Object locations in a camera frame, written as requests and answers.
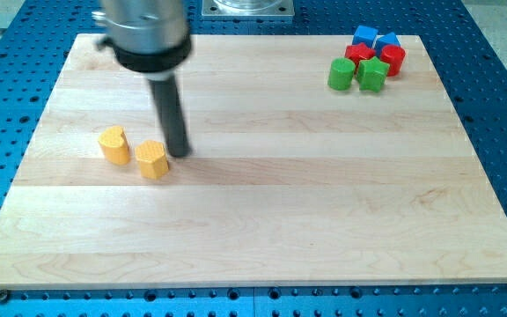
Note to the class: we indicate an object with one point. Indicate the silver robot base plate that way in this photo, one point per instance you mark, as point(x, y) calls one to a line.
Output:
point(247, 9)

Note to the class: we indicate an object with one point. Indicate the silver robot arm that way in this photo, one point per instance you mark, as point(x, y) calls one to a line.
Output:
point(152, 37)

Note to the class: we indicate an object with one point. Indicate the wooden board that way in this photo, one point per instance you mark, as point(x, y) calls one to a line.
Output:
point(289, 182)

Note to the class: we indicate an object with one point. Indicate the green star block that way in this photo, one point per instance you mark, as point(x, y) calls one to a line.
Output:
point(371, 74)

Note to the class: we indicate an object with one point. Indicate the red cylinder block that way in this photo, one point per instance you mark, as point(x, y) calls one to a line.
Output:
point(394, 56)

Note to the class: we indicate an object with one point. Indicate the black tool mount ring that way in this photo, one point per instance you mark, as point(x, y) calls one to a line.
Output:
point(164, 61)

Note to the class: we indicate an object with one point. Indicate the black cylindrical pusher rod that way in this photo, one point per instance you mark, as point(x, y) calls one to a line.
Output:
point(166, 98)

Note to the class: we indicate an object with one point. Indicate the blue cube block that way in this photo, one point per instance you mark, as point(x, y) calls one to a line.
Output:
point(366, 35)

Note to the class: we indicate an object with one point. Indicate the blue pentagon block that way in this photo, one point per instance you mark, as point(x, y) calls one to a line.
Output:
point(384, 40)

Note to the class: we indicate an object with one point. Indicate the yellow hexagon block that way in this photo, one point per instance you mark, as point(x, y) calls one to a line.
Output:
point(151, 159)

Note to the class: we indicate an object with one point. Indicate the yellow heart block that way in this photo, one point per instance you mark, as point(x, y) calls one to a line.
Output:
point(114, 145)

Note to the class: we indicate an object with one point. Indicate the green cylinder block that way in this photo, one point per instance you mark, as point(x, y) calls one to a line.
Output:
point(341, 74)

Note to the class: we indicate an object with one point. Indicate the red star block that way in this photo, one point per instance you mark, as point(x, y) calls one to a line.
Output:
point(358, 52)

